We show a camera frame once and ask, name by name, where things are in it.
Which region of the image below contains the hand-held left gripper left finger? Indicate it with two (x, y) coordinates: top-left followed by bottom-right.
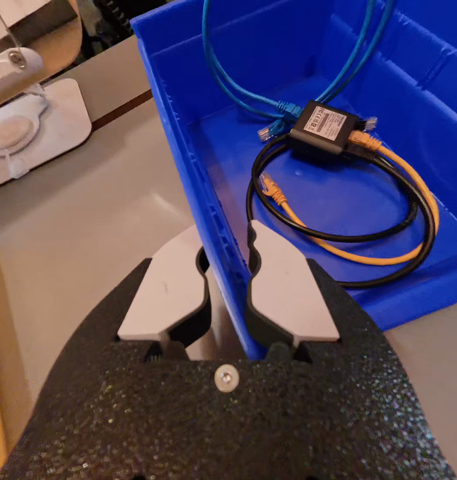
(117, 224), (212, 355)

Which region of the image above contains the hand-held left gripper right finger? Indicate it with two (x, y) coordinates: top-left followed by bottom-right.
(244, 220), (341, 349)

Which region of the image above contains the black network cable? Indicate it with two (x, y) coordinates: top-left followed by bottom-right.
(246, 116), (429, 289)

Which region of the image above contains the black network switch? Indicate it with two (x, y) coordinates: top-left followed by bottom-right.
(289, 100), (359, 155)

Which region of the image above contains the orange network cable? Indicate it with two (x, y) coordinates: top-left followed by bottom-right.
(259, 130), (440, 266)

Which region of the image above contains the blue network cable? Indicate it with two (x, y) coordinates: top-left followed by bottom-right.
(202, 0), (396, 142)

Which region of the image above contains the blue plastic bin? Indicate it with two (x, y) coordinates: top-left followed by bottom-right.
(130, 0), (457, 362)

